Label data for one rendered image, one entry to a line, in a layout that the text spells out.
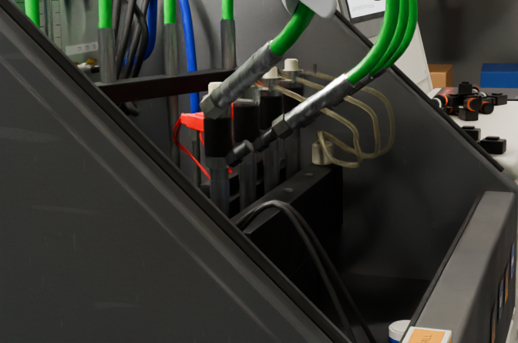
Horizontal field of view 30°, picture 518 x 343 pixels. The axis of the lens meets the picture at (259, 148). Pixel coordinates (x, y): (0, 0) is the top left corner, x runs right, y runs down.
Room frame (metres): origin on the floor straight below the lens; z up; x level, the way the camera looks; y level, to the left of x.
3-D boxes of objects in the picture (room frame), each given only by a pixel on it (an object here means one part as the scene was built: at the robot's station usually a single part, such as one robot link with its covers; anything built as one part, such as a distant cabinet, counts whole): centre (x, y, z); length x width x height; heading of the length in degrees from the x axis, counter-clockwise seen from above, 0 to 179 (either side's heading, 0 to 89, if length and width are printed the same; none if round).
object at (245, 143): (0.92, 0.03, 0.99); 0.05 x 0.03 x 0.21; 70
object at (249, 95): (1.00, 0.00, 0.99); 0.05 x 0.03 x 0.21; 70
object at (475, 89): (1.57, -0.35, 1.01); 0.23 x 0.11 x 0.06; 160
